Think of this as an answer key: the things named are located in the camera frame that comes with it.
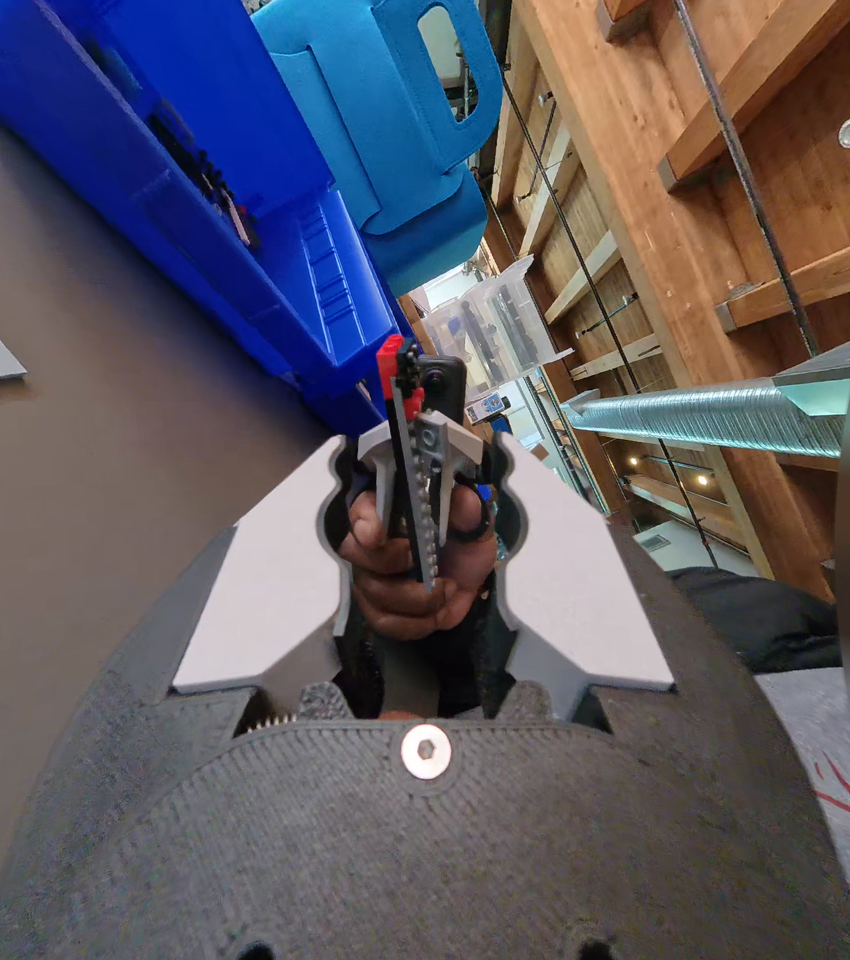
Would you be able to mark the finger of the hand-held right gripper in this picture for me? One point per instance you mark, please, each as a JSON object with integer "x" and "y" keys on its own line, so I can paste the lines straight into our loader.
{"x": 383, "y": 472}
{"x": 462, "y": 450}

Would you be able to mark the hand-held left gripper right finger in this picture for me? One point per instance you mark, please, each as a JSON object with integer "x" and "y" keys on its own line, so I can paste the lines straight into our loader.
{"x": 582, "y": 600}

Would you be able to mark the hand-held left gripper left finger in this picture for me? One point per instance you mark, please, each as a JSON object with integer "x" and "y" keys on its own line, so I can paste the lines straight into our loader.
{"x": 267, "y": 592}

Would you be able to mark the grey plate with red bricks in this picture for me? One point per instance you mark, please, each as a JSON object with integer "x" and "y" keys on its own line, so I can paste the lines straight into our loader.
{"x": 413, "y": 487}

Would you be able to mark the blue plastic bin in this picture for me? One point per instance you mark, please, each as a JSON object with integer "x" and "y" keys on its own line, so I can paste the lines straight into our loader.
{"x": 95, "y": 150}
{"x": 342, "y": 405}

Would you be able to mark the pile of toy bricks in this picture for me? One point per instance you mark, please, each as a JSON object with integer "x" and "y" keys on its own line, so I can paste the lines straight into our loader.
{"x": 207, "y": 180}

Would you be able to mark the person's right forearm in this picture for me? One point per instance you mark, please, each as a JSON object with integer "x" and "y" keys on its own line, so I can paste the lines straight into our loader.
{"x": 462, "y": 667}

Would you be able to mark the person's right hand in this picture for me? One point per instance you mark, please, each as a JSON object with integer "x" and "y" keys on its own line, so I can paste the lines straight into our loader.
{"x": 410, "y": 611}

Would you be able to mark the blue cardboard box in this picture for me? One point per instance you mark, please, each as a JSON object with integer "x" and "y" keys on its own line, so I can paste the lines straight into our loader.
{"x": 486, "y": 409}

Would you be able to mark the clear plastic storage container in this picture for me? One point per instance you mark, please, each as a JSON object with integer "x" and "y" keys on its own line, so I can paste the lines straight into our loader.
{"x": 500, "y": 322}

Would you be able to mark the person's black hoodie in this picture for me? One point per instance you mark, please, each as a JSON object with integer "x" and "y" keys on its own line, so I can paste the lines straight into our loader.
{"x": 762, "y": 622}

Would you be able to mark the light blue felt bag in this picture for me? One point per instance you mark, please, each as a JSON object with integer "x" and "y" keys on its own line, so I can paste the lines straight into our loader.
{"x": 395, "y": 150}

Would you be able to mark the grey threaded rod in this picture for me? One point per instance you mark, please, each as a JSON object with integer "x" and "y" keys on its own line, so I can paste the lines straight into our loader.
{"x": 751, "y": 187}

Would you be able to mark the silver ventilation duct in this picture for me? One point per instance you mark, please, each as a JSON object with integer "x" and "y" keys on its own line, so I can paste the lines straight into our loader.
{"x": 694, "y": 420}

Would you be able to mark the wooden wall structure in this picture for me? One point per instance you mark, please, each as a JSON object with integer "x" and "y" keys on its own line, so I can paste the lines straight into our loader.
{"x": 657, "y": 187}

